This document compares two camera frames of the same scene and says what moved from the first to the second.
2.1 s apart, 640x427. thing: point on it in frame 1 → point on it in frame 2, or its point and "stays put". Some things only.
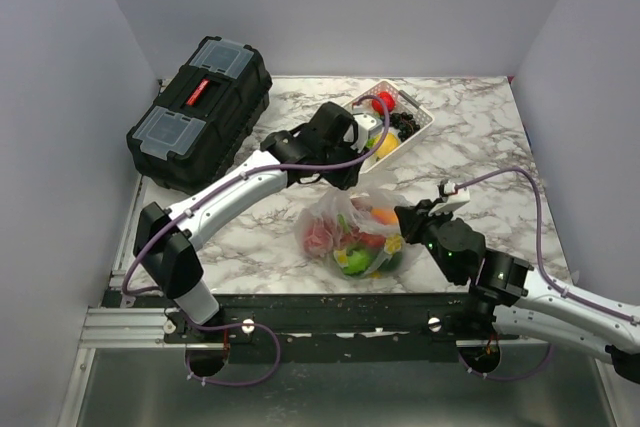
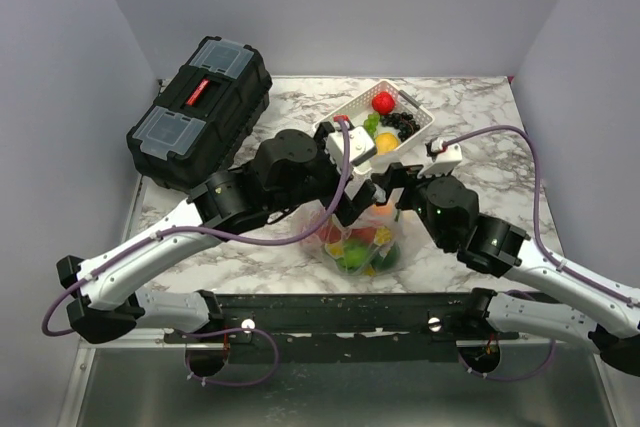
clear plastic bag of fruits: x=356 y=232 stays put
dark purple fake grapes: x=404 y=123 stays put
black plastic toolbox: x=203 y=118 stays put
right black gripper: x=411 y=218 → x=395 y=176
